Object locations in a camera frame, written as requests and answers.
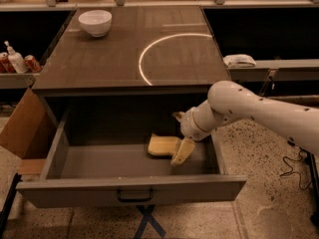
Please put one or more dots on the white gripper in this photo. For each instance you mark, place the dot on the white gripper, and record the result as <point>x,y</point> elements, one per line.
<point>189,123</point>

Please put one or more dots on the yellow sponge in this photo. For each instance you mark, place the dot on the yellow sponge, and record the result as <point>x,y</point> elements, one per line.
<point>163,145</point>

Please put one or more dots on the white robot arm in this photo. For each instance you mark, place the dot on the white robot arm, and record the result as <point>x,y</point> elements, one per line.
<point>228,102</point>

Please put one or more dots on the grey cabinet with dark top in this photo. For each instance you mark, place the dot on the grey cabinet with dark top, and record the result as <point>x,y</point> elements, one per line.
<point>148,48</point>

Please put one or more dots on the grey open drawer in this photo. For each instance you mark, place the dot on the grey open drawer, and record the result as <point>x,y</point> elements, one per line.
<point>102,148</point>

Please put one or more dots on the folded white cloth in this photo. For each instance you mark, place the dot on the folded white cloth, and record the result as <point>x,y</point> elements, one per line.
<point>239,61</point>

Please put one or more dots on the white ceramic bowl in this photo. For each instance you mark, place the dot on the white ceramic bowl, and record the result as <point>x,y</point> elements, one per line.
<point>97,23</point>

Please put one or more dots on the brown cardboard box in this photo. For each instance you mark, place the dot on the brown cardboard box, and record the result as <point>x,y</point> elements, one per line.
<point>29,131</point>

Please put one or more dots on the red can right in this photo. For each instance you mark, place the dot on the red can right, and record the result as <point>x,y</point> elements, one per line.
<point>33,64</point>

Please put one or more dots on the red can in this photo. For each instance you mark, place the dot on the red can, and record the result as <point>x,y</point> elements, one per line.
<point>5,65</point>
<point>33,64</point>

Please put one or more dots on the white pump bottle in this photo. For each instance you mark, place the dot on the white pump bottle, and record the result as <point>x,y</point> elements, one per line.
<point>16,59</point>

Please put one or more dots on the red can left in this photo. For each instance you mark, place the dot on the red can left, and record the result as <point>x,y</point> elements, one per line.
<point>5,65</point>

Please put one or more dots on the black drawer handle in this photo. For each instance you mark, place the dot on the black drawer handle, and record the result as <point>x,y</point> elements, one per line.
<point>135,196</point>

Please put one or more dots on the black power adapter with cable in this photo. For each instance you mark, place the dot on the black power adapter with cable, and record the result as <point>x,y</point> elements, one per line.
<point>290,164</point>

